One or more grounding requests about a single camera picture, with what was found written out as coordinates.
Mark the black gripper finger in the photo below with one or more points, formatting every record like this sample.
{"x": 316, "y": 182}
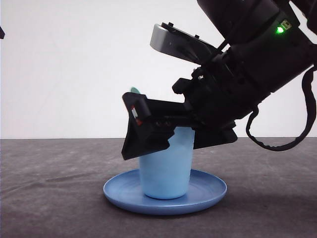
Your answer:
{"x": 145, "y": 136}
{"x": 207, "y": 138}

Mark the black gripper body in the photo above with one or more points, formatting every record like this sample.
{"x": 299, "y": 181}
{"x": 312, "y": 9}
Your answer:
{"x": 234, "y": 82}

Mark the light blue plastic cup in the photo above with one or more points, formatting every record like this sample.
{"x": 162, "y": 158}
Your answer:
{"x": 166, "y": 174}

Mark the mint green plastic spoon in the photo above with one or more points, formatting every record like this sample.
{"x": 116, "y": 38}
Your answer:
{"x": 134, "y": 90}

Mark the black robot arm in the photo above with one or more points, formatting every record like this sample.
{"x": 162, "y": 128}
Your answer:
{"x": 240, "y": 21}
{"x": 2, "y": 33}

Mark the blue plastic plate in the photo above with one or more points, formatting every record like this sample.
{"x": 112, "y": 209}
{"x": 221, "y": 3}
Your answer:
{"x": 124, "y": 191}

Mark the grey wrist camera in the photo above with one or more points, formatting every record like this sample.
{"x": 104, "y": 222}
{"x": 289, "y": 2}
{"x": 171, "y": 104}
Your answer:
{"x": 171, "y": 41}

